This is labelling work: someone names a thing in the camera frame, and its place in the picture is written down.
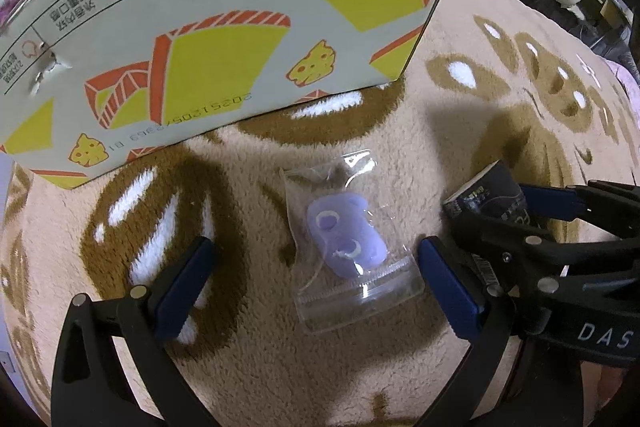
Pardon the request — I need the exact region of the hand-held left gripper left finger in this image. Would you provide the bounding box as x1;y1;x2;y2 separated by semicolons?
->
50;236;221;427

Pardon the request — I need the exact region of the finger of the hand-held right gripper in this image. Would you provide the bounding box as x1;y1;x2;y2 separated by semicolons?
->
520;181;640;234
451;211;640;304

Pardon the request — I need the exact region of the beige flower printed blanket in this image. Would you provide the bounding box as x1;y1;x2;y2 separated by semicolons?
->
0;0;640;427

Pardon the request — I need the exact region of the clear bag with purple charm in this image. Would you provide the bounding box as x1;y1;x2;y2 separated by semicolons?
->
280;148;426;337

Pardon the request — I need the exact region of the printed cardboard box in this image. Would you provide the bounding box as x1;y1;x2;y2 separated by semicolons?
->
0;0;471;190

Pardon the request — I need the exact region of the black tissue pack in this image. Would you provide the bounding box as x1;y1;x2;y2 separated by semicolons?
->
442;161;533;238

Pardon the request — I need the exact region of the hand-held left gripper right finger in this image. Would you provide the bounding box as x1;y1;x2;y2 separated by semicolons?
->
419;236;588;427

